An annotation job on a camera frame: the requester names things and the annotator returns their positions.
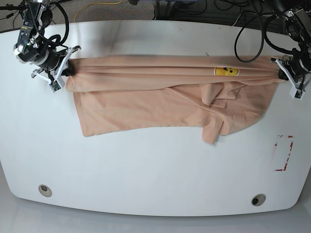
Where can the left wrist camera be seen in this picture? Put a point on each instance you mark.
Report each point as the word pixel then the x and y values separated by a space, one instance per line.
pixel 297 93

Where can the left table grommet hole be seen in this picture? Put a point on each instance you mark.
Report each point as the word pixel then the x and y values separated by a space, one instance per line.
pixel 45 191

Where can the red tape rectangle marking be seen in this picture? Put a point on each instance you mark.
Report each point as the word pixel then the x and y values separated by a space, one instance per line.
pixel 282 151

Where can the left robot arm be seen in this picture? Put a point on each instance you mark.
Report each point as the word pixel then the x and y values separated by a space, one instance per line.
pixel 298 27

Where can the table grommet hole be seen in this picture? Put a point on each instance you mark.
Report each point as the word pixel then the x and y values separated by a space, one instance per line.
pixel 258 200
pixel 45 191

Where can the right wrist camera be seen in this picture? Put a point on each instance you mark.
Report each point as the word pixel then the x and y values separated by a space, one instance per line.
pixel 56 85

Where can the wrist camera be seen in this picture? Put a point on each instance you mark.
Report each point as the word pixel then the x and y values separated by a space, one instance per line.
pixel 56 85
pixel 297 93

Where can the right table grommet hole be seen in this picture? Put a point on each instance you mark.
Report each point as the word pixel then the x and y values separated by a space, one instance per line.
pixel 258 200

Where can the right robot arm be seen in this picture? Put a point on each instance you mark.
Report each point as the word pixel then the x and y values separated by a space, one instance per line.
pixel 32 45

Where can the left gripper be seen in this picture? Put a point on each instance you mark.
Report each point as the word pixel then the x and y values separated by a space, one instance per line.
pixel 294 69

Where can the peach T-shirt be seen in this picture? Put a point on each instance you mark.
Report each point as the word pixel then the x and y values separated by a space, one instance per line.
pixel 219 94

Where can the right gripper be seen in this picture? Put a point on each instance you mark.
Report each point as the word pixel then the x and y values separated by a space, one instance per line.
pixel 55 65

